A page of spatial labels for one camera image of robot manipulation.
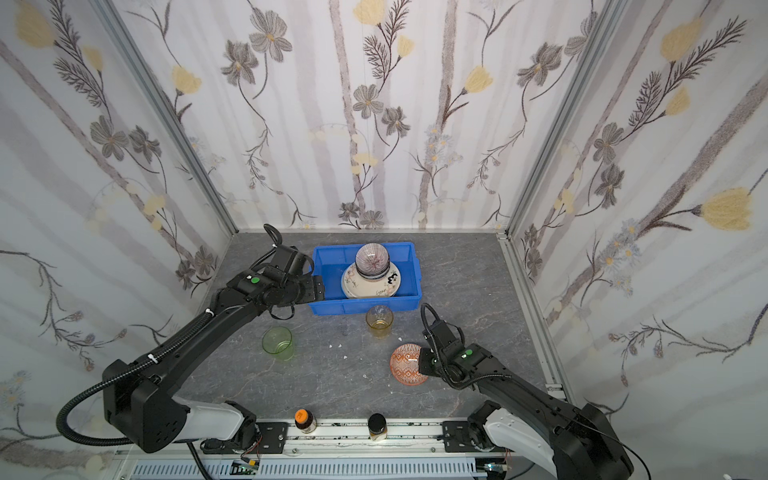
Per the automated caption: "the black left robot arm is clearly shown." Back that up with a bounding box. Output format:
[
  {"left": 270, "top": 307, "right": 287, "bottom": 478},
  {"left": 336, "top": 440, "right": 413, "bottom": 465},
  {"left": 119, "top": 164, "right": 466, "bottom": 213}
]
[{"left": 56, "top": 245, "right": 324, "bottom": 453}]

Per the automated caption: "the blue plastic bin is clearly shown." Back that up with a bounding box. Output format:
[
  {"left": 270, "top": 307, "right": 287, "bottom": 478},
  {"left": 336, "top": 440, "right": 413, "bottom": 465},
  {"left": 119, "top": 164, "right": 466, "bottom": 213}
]
[{"left": 310, "top": 242, "right": 422, "bottom": 316}]

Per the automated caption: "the green glass cup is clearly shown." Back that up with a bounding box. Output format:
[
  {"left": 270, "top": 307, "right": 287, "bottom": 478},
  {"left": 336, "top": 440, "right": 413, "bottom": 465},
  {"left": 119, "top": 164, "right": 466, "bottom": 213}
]
[{"left": 261, "top": 326, "right": 295, "bottom": 361}]

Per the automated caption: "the orange lid jar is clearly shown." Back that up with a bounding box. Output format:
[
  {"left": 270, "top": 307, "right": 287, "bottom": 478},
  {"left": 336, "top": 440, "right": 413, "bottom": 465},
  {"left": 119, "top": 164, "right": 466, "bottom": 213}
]
[{"left": 294, "top": 408, "right": 317, "bottom": 435}]

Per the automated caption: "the cream floral plate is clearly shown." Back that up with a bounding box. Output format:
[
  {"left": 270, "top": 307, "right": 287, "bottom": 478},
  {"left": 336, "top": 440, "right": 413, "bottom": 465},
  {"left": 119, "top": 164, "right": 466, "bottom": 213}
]
[{"left": 341, "top": 263, "right": 402, "bottom": 299}]

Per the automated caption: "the amber glass cup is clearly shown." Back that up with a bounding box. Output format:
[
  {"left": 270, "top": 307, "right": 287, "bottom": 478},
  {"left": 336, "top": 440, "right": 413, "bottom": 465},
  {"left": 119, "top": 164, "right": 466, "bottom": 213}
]
[{"left": 365, "top": 305, "right": 394, "bottom": 338}]

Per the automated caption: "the aluminium rail frame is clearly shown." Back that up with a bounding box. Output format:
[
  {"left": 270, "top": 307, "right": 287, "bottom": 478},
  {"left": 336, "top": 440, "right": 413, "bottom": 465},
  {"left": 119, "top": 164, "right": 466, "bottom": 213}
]
[{"left": 113, "top": 383, "right": 613, "bottom": 480}]

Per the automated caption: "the black lid jar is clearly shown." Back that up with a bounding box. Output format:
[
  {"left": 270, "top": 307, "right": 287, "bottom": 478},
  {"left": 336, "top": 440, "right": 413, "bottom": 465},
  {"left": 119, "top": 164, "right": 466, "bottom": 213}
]
[{"left": 367, "top": 413, "right": 388, "bottom": 441}]

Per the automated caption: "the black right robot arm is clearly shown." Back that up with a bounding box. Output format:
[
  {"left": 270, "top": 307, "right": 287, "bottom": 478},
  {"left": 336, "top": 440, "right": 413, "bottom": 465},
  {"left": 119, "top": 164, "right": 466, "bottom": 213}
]
[{"left": 419, "top": 318, "right": 635, "bottom": 479}]

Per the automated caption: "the orange patterned bowl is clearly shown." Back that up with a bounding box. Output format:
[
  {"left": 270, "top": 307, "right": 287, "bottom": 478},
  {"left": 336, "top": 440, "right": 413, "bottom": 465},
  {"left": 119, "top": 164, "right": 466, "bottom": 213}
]
[{"left": 389, "top": 343, "right": 428, "bottom": 386}]

